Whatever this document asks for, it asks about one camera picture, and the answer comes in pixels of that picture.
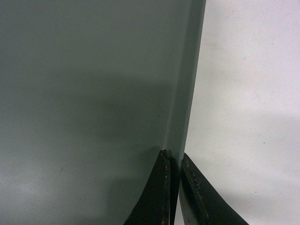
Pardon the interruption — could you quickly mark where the grey silver tray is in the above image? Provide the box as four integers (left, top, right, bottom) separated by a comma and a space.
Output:
0, 0, 206, 225

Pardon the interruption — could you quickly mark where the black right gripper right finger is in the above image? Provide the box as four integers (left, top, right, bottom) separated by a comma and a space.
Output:
179, 154, 247, 225

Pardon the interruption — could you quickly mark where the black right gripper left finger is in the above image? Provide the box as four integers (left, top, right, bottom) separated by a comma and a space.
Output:
125, 150, 171, 225

